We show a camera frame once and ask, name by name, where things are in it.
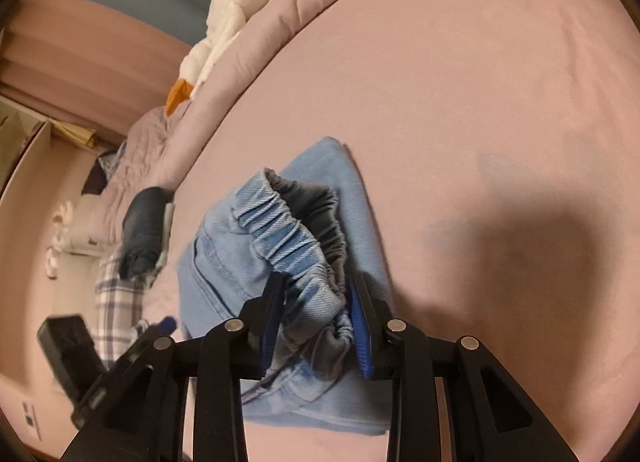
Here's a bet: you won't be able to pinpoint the folded pale green garment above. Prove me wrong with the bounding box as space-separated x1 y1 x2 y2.
144 202 175 289

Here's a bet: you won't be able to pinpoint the plaid checked pillow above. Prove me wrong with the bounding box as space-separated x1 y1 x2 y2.
92 248 145 369

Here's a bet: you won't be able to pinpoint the mauve quilted duvet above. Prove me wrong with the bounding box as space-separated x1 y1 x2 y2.
92 0 338 244

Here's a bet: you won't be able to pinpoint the folded dark blue jeans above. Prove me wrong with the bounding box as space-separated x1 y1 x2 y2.
119 187 172 281

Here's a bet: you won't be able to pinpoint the pink curtain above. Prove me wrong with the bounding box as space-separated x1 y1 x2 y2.
1 0 189 140

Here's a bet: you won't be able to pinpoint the light blue denim pants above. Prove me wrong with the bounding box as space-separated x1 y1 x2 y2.
177 137 392 436

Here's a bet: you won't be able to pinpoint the yellow hanging fabric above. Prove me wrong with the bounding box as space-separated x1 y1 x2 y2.
50 118 96 149

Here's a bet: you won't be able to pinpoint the dark clothes at headboard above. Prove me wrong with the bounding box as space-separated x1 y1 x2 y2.
81 151 122 196

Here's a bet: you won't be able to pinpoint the small white plush toy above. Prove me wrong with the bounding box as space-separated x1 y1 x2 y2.
44 201 75 280

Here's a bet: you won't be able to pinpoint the beige pillow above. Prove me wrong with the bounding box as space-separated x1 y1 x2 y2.
61 194 110 257

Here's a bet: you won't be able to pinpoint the pink bed sheet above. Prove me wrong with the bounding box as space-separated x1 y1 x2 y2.
169 0 639 461

